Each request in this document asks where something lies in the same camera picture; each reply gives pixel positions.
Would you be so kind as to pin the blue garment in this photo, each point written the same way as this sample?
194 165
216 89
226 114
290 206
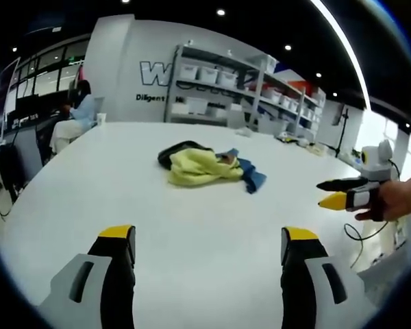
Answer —
253 174

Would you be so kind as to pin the white cup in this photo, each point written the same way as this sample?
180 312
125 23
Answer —
100 119

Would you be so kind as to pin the yellow garment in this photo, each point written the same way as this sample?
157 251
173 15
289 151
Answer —
198 168

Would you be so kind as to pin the small items clutter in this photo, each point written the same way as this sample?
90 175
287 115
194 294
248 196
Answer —
301 142

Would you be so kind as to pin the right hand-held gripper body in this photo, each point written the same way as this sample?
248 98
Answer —
376 161

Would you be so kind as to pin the black garment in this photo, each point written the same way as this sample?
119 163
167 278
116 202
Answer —
178 150

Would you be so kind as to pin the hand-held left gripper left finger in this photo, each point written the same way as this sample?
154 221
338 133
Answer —
89 284

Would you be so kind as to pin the black office chair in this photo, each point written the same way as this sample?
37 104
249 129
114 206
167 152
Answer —
8 171

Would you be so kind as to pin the white ceiling light strip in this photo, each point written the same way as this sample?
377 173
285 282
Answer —
349 51

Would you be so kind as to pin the black tripod stand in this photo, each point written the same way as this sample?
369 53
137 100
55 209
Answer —
344 130

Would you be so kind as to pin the rows of white storage bins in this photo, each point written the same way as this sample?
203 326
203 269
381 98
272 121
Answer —
226 79

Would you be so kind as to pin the grey metal shelving unit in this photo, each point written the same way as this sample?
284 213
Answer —
257 99

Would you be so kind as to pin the dark computer monitor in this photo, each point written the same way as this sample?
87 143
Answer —
24 109

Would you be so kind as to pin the person's right hand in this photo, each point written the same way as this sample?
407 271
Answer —
394 198

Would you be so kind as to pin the crumpled white cloth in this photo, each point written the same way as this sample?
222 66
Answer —
244 132

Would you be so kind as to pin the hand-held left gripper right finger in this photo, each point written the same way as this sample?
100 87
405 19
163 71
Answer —
323 284

